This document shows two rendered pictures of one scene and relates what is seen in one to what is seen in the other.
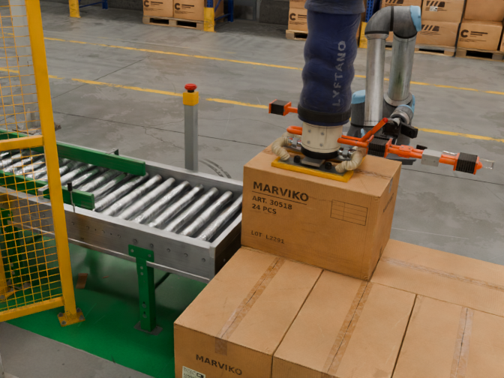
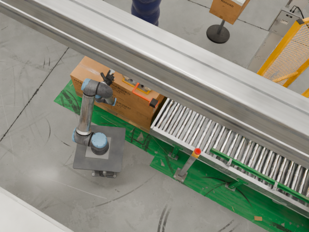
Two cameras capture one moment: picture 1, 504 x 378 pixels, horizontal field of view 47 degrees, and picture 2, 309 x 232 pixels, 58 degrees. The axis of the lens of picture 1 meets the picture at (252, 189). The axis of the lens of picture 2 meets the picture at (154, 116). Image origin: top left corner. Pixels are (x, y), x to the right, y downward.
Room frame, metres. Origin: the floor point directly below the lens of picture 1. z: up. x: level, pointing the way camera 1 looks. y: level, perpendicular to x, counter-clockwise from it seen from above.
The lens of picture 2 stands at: (4.06, -0.20, 3.67)
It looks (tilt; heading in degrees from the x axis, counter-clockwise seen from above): 65 degrees down; 175
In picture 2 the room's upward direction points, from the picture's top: 11 degrees clockwise
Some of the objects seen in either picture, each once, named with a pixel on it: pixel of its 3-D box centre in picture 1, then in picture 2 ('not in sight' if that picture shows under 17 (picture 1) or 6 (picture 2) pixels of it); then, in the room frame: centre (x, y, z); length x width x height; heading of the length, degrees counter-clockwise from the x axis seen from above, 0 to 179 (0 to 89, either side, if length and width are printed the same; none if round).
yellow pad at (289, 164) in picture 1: (312, 165); not in sight; (2.26, -0.25, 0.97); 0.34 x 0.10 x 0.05; 66
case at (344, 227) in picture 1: (320, 203); (138, 86); (2.34, -0.31, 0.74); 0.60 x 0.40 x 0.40; 66
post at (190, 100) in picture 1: (191, 172); (187, 165); (3.16, 0.37, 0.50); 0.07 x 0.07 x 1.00; 67
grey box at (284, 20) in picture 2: not in sight; (283, 23); (1.92, 1.07, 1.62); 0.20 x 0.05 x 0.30; 67
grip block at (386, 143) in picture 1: (379, 146); not in sight; (2.25, -0.52, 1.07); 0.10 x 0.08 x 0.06; 156
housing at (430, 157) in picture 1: (431, 157); not in sight; (2.16, -0.72, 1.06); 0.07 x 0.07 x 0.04; 66
